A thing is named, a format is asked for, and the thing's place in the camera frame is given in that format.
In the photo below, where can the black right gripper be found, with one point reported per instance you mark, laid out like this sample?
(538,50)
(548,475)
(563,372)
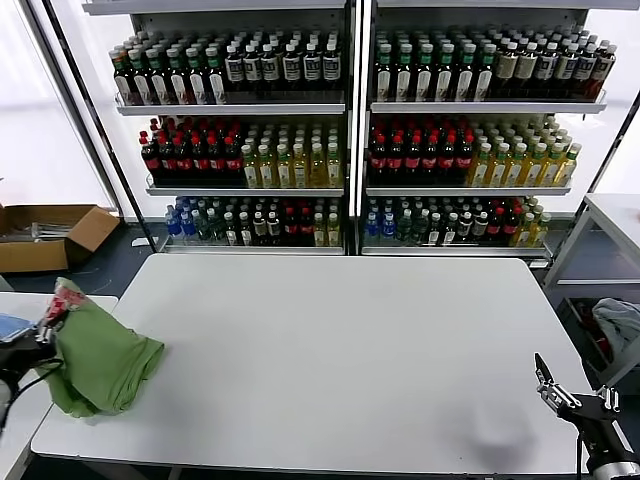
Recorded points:
(592,415)

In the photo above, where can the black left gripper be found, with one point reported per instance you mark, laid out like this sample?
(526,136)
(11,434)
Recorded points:
(22,355)

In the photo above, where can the green polo shirt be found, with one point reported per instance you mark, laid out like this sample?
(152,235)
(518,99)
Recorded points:
(100,360)

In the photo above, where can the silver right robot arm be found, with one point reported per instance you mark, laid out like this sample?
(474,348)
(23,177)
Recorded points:
(612,467)

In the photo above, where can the blue folded cloth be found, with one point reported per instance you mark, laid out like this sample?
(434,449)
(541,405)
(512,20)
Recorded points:
(12,327)

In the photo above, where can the red cloth piece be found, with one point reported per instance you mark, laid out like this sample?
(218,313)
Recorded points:
(601,343)

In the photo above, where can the black storage crate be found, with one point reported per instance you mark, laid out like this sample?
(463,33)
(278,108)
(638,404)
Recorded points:
(580,325)

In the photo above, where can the brown cardboard box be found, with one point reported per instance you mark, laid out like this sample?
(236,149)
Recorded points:
(30,255)

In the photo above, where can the grey crumpled cloth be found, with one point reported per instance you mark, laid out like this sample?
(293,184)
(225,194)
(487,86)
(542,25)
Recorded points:
(617,320)

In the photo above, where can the clear packets in box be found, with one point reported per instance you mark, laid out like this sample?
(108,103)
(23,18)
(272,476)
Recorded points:
(45,231)

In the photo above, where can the white paper scrap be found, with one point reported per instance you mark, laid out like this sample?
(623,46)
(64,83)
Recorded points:
(140,242)

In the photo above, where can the small blue drink bottle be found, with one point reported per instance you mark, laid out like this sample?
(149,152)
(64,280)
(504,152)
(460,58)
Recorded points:
(373,226)
(173,225)
(388,226)
(188,226)

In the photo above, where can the small yellow drink bottle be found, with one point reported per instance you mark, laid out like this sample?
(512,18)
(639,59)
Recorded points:
(540,232)
(334,232)
(524,232)
(320,232)

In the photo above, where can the small green-tinted bottle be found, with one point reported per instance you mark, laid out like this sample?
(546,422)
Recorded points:
(406,227)
(421,229)
(216,229)
(203,229)

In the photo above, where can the small red-label cola bottle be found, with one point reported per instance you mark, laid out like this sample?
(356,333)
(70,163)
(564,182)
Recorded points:
(510,227)
(291,231)
(495,227)
(306,231)

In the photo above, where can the white metal side table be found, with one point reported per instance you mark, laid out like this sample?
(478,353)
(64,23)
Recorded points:
(615,212)

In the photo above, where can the small dark drink bottle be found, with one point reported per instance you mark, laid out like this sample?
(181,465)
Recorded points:
(450,231)
(435,231)
(480,227)
(273,231)
(465,229)
(259,231)
(230,232)
(245,232)

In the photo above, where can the yellow tea bottle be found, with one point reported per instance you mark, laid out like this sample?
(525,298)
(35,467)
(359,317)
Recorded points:
(301,172)
(479,172)
(514,172)
(550,172)
(335,172)
(251,172)
(496,172)
(284,172)
(567,170)
(318,172)
(532,172)
(268,172)

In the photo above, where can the green-cap dark tea bottle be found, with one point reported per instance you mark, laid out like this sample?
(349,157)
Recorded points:
(404,80)
(177,85)
(444,80)
(159,85)
(141,85)
(484,80)
(125,82)
(424,80)
(196,85)
(216,82)
(384,80)
(465,80)

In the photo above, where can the white bottle shelf rack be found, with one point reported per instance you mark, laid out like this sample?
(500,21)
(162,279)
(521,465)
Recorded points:
(230,109)
(485,106)

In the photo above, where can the white-cap blue-label drink bottle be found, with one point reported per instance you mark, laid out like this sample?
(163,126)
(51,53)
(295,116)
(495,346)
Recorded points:
(270,67)
(251,67)
(331,66)
(292,67)
(545,67)
(564,67)
(582,67)
(233,67)
(311,67)

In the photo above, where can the white-cap dark red bottle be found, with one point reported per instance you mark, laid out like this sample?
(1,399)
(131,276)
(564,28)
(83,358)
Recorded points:
(602,67)

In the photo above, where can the white-cap beige-label drink bottle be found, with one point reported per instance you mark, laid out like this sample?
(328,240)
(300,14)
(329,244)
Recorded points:
(525,67)
(506,67)

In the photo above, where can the black slanted frame pole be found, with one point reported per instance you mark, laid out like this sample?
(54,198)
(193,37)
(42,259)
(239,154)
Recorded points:
(99,125)
(611,150)

